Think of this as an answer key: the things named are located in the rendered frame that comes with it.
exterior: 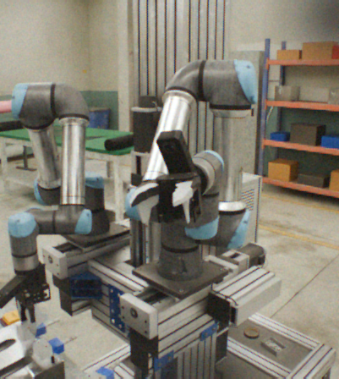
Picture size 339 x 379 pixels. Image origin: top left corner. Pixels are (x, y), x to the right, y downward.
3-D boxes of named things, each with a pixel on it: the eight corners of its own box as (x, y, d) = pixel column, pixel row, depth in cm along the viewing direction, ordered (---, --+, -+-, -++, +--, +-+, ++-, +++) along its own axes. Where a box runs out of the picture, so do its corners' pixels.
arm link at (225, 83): (204, 236, 130) (209, 59, 115) (250, 242, 125) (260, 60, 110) (194, 250, 119) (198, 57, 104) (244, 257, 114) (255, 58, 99)
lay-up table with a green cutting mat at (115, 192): (61, 180, 646) (57, 116, 618) (183, 211, 502) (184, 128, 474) (-2, 196, 561) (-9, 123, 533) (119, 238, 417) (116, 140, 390)
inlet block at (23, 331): (55, 322, 129) (54, 309, 127) (62, 330, 125) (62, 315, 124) (17, 338, 120) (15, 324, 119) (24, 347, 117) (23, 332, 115)
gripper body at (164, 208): (196, 224, 70) (212, 204, 81) (190, 176, 68) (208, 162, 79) (155, 224, 73) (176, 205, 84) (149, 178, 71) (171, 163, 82)
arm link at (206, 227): (177, 225, 101) (177, 182, 98) (221, 231, 97) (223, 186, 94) (166, 237, 93) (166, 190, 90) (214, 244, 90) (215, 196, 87)
